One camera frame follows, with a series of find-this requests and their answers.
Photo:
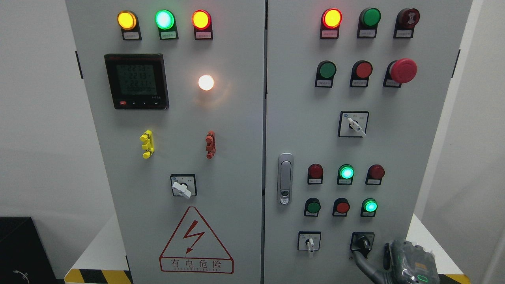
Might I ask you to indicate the black rotary knob switch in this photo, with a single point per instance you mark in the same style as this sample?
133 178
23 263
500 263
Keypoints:
362 242

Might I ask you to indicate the grey electrical cabinet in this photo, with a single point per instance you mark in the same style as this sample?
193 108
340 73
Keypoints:
263 58

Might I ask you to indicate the red terminal connector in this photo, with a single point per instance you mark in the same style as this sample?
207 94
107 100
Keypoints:
211 144

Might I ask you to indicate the dark red indicator light left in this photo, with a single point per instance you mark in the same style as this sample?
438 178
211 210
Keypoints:
315 174

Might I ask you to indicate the dark red indicator light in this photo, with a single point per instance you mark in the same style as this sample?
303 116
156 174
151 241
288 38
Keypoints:
375 175
315 174

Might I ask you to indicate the lit white indicator light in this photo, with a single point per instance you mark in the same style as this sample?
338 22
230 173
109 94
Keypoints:
206 82

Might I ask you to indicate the lit green indicator middle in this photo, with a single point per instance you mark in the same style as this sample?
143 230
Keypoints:
345 174

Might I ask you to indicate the green push button second row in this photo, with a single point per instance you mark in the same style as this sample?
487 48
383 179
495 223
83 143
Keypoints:
325 73

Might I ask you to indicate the yellow terminal connector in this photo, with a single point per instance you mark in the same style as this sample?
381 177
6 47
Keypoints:
147 144

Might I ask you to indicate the red push button lower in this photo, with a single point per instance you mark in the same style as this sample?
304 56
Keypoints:
341 207

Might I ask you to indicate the red electric hazard warning sticker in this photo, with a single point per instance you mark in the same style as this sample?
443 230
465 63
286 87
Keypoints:
195 248

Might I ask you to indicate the dark red indicator light right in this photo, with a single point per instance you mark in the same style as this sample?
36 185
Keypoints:
375 175

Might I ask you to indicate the black digital power meter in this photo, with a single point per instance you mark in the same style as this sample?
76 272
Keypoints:
137 81

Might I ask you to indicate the red push button second row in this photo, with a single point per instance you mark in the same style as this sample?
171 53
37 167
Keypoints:
361 71

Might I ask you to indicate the lit red-orange indicator light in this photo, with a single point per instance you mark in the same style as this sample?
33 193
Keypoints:
202 25

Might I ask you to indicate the lit green push button lower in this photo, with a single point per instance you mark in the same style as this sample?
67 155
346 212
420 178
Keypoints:
369 207

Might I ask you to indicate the lit red indicator light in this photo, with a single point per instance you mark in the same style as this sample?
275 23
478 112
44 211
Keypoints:
330 23

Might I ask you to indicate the lit green indicator light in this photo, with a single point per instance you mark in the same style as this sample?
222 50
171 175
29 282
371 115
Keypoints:
166 24

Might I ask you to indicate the red emergency stop button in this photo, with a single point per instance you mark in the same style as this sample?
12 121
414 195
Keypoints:
399 72

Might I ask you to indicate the green push button top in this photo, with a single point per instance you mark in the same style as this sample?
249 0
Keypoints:
368 23

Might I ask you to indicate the yellow indicator light left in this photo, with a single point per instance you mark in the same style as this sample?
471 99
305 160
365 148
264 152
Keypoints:
128 22

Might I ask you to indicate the red black buzzer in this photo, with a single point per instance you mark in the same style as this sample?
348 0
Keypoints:
405 23

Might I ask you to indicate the silver door handle lock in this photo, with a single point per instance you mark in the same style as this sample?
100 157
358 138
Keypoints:
284 183

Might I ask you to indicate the white selector switch left door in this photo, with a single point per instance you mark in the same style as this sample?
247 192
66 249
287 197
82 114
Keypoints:
183 185

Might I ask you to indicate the white selector switch upper right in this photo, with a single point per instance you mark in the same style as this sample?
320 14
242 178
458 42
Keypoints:
353 123

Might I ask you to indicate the white selector switch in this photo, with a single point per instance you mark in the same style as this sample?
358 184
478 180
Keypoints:
353 123
309 241

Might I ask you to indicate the white selector switch lower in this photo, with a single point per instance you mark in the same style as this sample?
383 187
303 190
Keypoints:
309 241

